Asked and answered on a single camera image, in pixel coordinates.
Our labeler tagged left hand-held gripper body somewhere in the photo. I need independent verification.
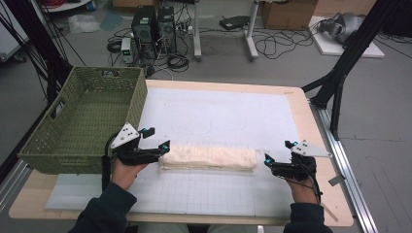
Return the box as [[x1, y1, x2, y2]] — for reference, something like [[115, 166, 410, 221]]
[[110, 121, 162, 167]]

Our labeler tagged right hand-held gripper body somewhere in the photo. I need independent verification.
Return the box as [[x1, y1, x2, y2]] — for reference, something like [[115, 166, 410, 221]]
[[271, 139, 333, 182]]

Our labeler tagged cream printed cloth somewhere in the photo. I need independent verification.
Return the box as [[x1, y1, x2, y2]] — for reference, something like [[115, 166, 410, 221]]
[[158, 144, 258, 174]]

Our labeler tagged green woven basket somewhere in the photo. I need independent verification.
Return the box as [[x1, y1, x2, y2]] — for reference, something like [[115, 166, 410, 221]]
[[17, 66, 149, 175]]

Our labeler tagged person's right hand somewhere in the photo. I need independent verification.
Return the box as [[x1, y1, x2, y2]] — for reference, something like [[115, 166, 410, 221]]
[[286, 178, 322, 206]]

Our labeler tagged person's left hand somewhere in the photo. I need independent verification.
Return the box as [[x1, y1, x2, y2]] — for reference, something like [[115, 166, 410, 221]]
[[110, 158, 151, 191]]

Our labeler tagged white grid mat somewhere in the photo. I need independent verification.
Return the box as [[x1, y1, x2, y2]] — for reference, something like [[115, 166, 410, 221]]
[[45, 86, 322, 217]]

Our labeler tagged thin wooden stick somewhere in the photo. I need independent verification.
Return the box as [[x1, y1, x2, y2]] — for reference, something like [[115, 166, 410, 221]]
[[322, 202, 340, 223]]

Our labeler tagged grey power supply box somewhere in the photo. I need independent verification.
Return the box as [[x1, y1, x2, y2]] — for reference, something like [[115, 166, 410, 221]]
[[120, 37, 135, 64]]

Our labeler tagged large black computer tower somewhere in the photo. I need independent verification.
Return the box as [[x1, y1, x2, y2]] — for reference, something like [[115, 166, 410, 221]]
[[130, 5, 159, 60]]

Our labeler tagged slim black computer tower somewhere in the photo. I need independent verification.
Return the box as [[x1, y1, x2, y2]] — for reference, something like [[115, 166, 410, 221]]
[[157, 6, 178, 54]]

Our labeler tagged white floor board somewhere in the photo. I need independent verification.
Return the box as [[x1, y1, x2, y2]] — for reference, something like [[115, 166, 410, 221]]
[[309, 16, 386, 59]]

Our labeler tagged white desk leg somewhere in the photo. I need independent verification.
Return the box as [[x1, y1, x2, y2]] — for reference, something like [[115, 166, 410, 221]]
[[245, 0, 260, 61], [192, 0, 203, 62]]

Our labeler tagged clear plastic bag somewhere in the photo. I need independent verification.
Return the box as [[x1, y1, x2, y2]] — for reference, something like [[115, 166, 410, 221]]
[[67, 14, 102, 35]]

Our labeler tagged brown cardboard box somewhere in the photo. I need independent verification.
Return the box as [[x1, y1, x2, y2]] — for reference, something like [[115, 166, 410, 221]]
[[261, 0, 319, 31]]

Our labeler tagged grey headset device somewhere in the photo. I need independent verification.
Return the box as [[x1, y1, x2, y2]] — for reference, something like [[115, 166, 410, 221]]
[[318, 12, 365, 45]]

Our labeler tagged black flat device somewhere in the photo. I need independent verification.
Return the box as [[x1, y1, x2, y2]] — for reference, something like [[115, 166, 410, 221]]
[[219, 15, 251, 31]]

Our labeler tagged white cabinet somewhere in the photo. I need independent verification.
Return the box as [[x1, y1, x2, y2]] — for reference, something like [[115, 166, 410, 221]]
[[0, 0, 30, 63]]

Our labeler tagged right hand-held gripper cable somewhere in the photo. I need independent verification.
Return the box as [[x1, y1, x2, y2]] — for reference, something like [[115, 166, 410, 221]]
[[299, 163, 324, 206]]

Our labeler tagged hand-held gripper cable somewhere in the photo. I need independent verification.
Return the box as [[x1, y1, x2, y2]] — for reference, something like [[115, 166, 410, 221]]
[[101, 131, 120, 192], [299, 163, 324, 206]]

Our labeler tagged left hand-held gripper cable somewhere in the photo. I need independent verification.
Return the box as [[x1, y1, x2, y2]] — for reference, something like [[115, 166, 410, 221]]
[[101, 131, 120, 192]]

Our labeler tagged grey metal bracket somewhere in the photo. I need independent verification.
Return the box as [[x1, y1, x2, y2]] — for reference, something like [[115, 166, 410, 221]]
[[327, 174, 347, 187]]

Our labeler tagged aluminium rail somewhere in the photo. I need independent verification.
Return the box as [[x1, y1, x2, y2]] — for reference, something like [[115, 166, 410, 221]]
[[0, 159, 32, 212], [310, 103, 379, 233]]

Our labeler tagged coiled black cable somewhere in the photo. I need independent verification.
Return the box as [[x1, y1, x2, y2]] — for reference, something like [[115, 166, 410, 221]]
[[166, 52, 190, 73]]

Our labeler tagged tangle of black floor cables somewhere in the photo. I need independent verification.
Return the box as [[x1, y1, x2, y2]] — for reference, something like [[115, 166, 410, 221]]
[[252, 28, 314, 60]]

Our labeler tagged black metal frame stand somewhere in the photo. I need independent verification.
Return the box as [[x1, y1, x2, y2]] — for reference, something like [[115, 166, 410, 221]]
[[301, 0, 402, 141], [0, 0, 74, 107]]

